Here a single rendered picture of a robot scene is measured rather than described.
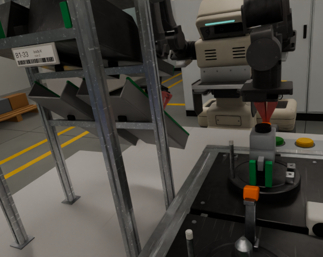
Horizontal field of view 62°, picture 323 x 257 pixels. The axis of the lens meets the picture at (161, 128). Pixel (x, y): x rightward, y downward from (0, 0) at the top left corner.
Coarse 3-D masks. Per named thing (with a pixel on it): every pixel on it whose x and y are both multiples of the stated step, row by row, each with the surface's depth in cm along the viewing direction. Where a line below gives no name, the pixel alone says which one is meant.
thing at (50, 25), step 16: (32, 0) 46; (48, 0) 43; (64, 0) 41; (96, 0) 42; (32, 16) 46; (48, 16) 43; (96, 16) 42; (112, 16) 45; (128, 16) 48; (32, 32) 45; (96, 32) 43; (112, 32) 45; (128, 32) 49; (64, 48) 49; (112, 48) 46; (128, 48) 49; (128, 64) 55; (160, 64) 58
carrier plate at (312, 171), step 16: (224, 160) 66; (240, 160) 65; (288, 160) 62; (304, 160) 61; (320, 160) 60; (208, 176) 60; (224, 176) 59; (304, 176) 55; (320, 176) 54; (208, 192) 54; (224, 192) 54; (304, 192) 50; (320, 192) 50; (192, 208) 50; (208, 208) 50; (224, 208) 49; (240, 208) 49; (272, 208) 47; (288, 208) 47; (304, 208) 46; (256, 224) 46; (272, 224) 45; (288, 224) 43; (304, 224) 43
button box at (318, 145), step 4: (284, 140) 74; (288, 140) 74; (292, 140) 73; (316, 140) 71; (320, 140) 71; (284, 144) 71; (288, 144) 71; (292, 144) 71; (296, 144) 70; (316, 144) 69; (320, 144) 69; (280, 148) 70; (284, 148) 70; (288, 148) 69; (292, 148) 69; (296, 148) 69; (300, 148) 68; (304, 148) 68; (308, 148) 68; (312, 148) 67; (316, 148) 67; (320, 148) 67
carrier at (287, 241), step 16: (192, 224) 46; (208, 224) 46; (224, 224) 45; (240, 224) 45; (176, 240) 43; (192, 240) 31; (208, 240) 42; (224, 240) 39; (240, 240) 31; (256, 240) 37; (272, 240) 41; (288, 240) 40; (304, 240) 40; (320, 240) 40; (176, 256) 40; (192, 256) 31; (208, 256) 37; (224, 256) 37; (240, 256) 31; (256, 256) 32; (272, 256) 36; (288, 256) 38; (304, 256) 37; (320, 256) 37
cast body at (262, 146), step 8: (256, 128) 51; (264, 128) 50; (272, 128) 51; (256, 136) 50; (264, 136) 49; (272, 136) 49; (256, 144) 50; (264, 144) 50; (272, 144) 49; (256, 152) 50; (264, 152) 50; (272, 152) 49; (256, 160) 51; (264, 160) 50; (272, 160) 50
